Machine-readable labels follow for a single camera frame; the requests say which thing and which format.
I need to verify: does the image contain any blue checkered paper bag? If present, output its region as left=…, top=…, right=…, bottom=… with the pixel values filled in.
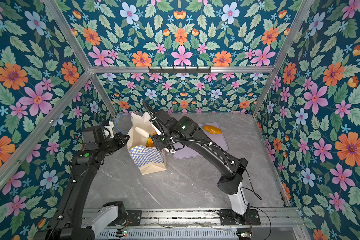
left=115, top=113, right=167, bottom=175

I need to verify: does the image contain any lilac plastic tray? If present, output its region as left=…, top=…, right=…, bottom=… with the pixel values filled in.
left=171, top=122, right=229, bottom=160

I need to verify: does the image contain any orange fake bread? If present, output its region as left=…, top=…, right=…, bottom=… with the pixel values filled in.
left=203, top=125, right=222, bottom=135

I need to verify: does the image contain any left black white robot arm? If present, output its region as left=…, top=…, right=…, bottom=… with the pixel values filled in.
left=34, top=122, right=130, bottom=240

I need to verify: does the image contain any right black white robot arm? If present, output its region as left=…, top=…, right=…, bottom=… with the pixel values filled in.
left=143, top=101, right=250, bottom=225

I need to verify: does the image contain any small green circuit board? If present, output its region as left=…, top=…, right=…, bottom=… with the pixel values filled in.
left=116, top=229, right=128, bottom=239

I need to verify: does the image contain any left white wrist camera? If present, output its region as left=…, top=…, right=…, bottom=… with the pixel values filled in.
left=103, top=121, right=115, bottom=139

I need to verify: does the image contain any black hook rail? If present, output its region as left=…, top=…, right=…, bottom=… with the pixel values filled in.
left=148, top=67, right=212, bottom=74

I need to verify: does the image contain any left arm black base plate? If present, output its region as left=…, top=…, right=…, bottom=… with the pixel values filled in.
left=121, top=210, right=143, bottom=227

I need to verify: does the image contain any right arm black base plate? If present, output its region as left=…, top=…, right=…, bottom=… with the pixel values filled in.
left=217, top=209, right=261, bottom=226

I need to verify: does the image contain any white perforated cable duct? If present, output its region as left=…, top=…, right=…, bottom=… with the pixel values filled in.
left=96, top=228, right=238, bottom=240

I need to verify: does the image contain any aluminium cage frame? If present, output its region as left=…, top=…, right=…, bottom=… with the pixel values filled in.
left=0, top=1, right=315, bottom=192

